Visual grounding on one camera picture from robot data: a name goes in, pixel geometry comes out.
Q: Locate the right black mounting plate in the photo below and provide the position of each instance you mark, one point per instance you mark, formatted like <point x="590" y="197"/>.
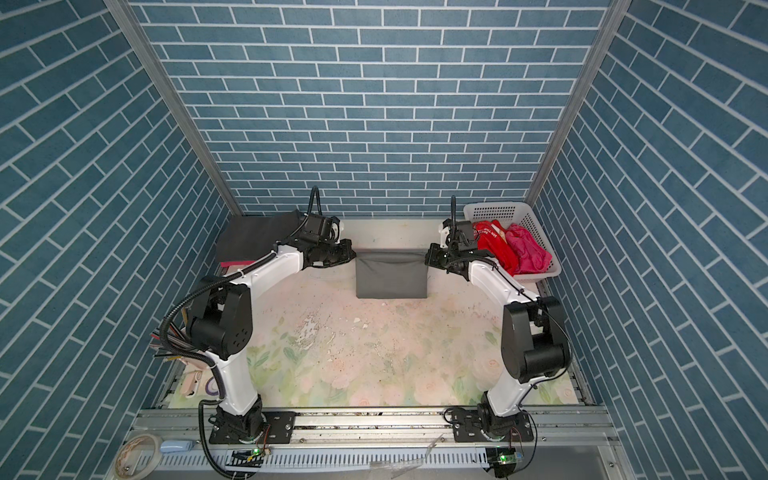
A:
<point x="470" y="425"/>

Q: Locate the right corner aluminium post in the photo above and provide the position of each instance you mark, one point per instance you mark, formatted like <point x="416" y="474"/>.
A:
<point x="593" y="60"/>

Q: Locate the left corner aluminium post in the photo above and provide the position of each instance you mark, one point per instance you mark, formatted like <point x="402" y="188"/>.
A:
<point x="129" y="25"/>

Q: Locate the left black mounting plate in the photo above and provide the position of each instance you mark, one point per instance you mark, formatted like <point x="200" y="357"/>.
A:
<point x="276" y="427"/>

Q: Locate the white pink small object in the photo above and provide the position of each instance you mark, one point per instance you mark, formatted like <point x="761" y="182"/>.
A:
<point x="190" y="384"/>

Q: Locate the white plastic laundry basket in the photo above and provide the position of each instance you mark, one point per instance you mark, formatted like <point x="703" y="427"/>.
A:
<point x="519" y="213"/>

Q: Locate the corner aluminium post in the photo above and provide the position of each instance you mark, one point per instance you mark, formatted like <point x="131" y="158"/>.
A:
<point x="129" y="25"/>
<point x="593" y="60"/>

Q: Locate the purple tape roll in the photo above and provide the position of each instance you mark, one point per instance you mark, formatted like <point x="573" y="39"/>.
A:
<point x="211" y="387"/>

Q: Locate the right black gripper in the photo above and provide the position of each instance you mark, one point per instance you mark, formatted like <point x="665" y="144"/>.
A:
<point x="433" y="256"/>

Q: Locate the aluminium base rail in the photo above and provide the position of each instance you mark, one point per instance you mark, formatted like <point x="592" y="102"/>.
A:
<point x="368" y="427"/>

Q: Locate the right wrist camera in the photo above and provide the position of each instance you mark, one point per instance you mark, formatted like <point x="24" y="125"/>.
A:
<point x="446" y="233"/>

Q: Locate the black mounting plate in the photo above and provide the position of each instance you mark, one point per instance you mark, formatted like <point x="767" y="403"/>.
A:
<point x="470" y="425"/>
<point x="276" y="427"/>

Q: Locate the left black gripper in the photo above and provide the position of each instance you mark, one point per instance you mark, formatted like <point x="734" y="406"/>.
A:
<point x="344" y="253"/>

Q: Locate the folded dark grey t shirt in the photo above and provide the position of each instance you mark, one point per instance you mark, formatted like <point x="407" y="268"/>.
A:
<point x="253" y="237"/>

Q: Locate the roll of clear tape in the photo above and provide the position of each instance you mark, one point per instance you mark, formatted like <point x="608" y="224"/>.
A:
<point x="137" y="458"/>

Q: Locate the green circuit board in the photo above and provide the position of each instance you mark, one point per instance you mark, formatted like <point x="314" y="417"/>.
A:
<point x="502" y="462"/>
<point x="248" y="458"/>

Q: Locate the folded pink t shirt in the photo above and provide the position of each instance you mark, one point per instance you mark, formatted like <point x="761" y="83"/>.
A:
<point x="237" y="263"/>

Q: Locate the white ventilation grille strip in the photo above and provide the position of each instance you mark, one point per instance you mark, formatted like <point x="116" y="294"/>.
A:
<point x="336" y="460"/>

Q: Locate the red printed t shirt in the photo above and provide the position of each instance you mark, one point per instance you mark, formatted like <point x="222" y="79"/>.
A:
<point x="490" y="236"/>

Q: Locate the left green circuit board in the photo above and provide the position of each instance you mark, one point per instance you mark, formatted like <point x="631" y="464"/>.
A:
<point x="248" y="458"/>

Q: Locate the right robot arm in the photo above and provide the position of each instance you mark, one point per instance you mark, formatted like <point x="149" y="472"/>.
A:
<point x="534" y="346"/>

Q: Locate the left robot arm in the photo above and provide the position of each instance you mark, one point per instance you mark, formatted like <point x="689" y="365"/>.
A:
<point x="221" y="324"/>

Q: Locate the right green circuit board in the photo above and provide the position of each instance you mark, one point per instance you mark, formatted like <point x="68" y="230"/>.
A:
<point x="502" y="462"/>

